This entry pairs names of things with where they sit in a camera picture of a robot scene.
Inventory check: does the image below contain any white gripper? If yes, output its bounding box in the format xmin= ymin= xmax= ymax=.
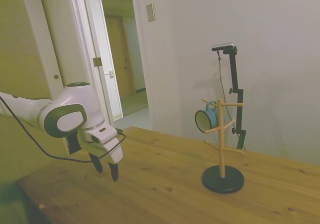
xmin=80 ymin=125 xmax=125 ymax=183

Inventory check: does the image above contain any blue enamel mug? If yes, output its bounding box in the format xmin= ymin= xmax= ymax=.
xmin=194 ymin=101 xmax=229 ymax=130

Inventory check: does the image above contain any white open door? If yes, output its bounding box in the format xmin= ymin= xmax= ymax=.
xmin=0 ymin=0 xmax=66 ymax=102

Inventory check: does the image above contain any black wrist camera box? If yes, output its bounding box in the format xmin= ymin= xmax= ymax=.
xmin=65 ymin=133 xmax=82 ymax=155

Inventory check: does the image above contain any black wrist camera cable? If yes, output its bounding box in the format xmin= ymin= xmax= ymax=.
xmin=0 ymin=95 xmax=127 ymax=164

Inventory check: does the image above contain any white door frame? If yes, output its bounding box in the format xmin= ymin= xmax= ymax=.
xmin=65 ymin=0 xmax=158 ymax=132

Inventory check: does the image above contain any thin grey camera cable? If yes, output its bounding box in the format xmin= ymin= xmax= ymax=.
xmin=217 ymin=50 xmax=247 ymax=151

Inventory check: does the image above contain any black camera stand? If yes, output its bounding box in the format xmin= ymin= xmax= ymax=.
xmin=222 ymin=46 xmax=247 ymax=150

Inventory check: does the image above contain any metal wall switch plate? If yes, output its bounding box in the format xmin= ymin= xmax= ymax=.
xmin=145 ymin=3 xmax=156 ymax=23

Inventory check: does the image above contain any grey exterior camera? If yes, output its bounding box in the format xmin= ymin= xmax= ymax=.
xmin=211 ymin=41 xmax=237 ymax=52

